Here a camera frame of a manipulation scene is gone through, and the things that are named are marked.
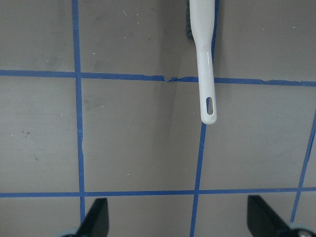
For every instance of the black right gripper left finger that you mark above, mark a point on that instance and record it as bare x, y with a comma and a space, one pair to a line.
96, 222

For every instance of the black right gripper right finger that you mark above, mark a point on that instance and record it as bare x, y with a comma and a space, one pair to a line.
263, 221

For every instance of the white hand brush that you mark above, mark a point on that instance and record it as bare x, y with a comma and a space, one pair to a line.
200, 20

